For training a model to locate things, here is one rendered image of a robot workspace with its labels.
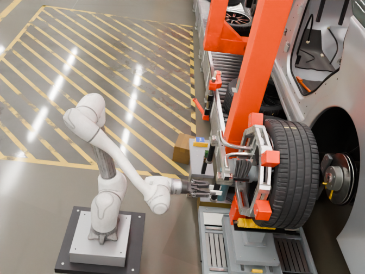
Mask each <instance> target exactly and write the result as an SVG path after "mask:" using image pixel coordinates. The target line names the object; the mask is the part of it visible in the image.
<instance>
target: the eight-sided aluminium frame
mask: <svg viewBox="0 0 365 274"><path fill-rule="evenodd" d="M261 136H262V137H261ZM254 137H256V142H257V145H258V148H259V172H258V183H257V189H256V192H255V195H254V198H253V201H252V203H251V206H250V207H249V203H248V198H247V193H246V183H245V182H241V183H240V182H235V192H236V198H237V203H238V211H239V213H240V215H245V216H248V217H255V214H254V210H253V207H254V204H255V201H256V200H259V199H260V200H266V199H267V197H268V194H269V193H270V187H271V184H270V178H271V167H266V176H265V182H263V172H264V166H261V154H262V153H263V152H264V151H266V150H270V151H272V146H271V145H270V142H269V138H268V135H267V132H266V128H265V126H262V125H256V124H255V125H253V126H251V127H249V128H247V129H245V130H244V132H243V137H242V141H241V144H240V145H241V146H245V143H246V140H247V138H248V142H247V145H246V146H250V145H251V143H252V141H253V138H254ZM262 138H263V140H264V142H265V144H263V141H262ZM237 158H238V159H247V157H237ZM240 192H242V197H243V203H244V207H243V204H242V199H241V193H240ZM261 194H262V196H261ZM260 196H261V198H260Z"/></svg>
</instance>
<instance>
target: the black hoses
mask: <svg viewBox="0 0 365 274"><path fill-rule="evenodd" d="M256 164H257V165H258V164H259V160H258V159H256ZM251 167H252V163H251V161H248V160H246V159H243V160H236V168H235V174H234V175H233V177H232V178H233V180H235V181H242V182H249V180H250V179H249V176H247V175H248V173H249V171H250V169H251Z"/></svg>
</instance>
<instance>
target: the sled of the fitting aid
mask: <svg viewBox="0 0 365 274"><path fill-rule="evenodd" d="M228 218H229V215H228V214H223V217H222V229H223V237H224V245H225V253H226V261H227V266H228V274H283V273H282V268H281V265H280V263H279V265H278V267H276V266H259V265H242V264H235V258H234V252H233V247H232V240H231V233H230V226H229V219H228ZM272 235H273V234H272ZM273 239H274V237H273ZM274 243H275V242H274ZM275 248H276V246H275ZM276 252H277V249H276ZM277 255H278V252H277ZM278 258H279V256H278ZM279 262H280V261H279Z"/></svg>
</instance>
